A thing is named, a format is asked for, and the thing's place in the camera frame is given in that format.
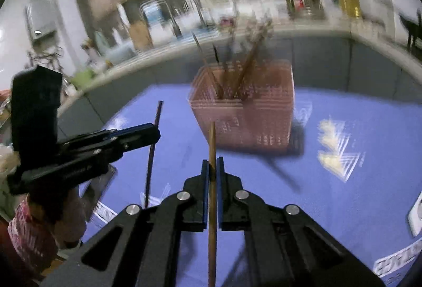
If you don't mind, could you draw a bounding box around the white water heater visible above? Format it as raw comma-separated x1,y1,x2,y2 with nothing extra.
26,0,59,41

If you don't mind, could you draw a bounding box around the green plastic item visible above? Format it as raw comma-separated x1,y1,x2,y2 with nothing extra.
70,70,97,87

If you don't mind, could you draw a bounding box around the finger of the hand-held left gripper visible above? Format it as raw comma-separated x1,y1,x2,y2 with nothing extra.
7,149,123,196
57,123,161,160

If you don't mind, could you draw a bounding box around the pink perforated plastic basket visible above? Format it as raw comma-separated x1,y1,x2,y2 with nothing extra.
189,60,295,153

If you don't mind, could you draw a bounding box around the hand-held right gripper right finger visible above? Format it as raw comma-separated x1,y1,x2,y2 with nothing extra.
217,157,385,287

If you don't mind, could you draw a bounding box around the person's left forearm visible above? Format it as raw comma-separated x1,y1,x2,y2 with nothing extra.
0,200,59,279

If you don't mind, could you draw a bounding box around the person's left hand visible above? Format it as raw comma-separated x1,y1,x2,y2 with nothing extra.
28,186,88,250

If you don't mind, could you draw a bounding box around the dark leafy plant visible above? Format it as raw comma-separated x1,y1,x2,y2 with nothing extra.
398,8,422,52

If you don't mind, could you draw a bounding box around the brown wooden chopstick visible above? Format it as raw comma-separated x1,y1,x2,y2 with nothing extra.
208,121,218,287

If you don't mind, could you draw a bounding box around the bunch of brown wooden chopsticks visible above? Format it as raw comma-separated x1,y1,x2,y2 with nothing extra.
192,15,274,100

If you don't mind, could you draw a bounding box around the blue printed tablecloth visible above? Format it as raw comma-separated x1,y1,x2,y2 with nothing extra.
79,83,422,287

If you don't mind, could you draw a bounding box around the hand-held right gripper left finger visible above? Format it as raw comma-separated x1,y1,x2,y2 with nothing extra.
41,160,210,287

